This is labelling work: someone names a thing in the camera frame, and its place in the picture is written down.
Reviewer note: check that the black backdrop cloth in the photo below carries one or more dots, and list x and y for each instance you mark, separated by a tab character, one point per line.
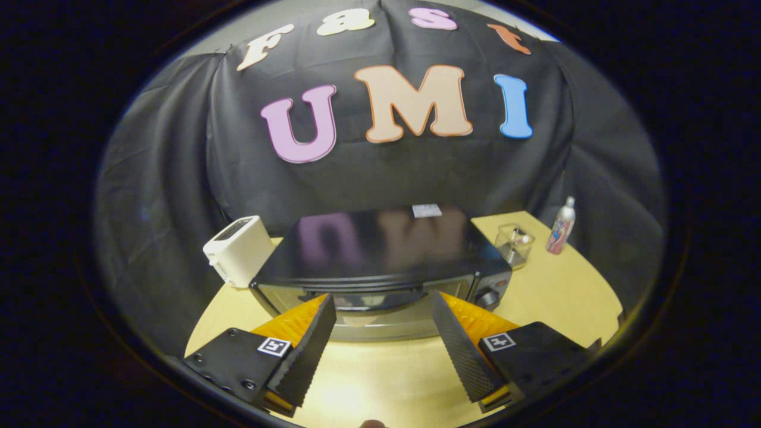
178	166

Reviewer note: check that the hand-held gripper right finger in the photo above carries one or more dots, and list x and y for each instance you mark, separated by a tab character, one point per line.
458	351

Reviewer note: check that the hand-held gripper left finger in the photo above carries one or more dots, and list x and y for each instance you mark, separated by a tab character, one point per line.
309	351

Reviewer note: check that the clear plastic container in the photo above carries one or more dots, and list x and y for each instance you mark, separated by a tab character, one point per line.
514	245

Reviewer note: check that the pink and white bottle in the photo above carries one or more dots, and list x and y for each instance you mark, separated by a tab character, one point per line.
560	229

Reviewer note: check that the white bread toaster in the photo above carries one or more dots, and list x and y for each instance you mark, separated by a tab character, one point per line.
238	252

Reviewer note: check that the black toaster oven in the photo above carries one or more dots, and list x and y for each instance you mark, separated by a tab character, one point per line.
380	249

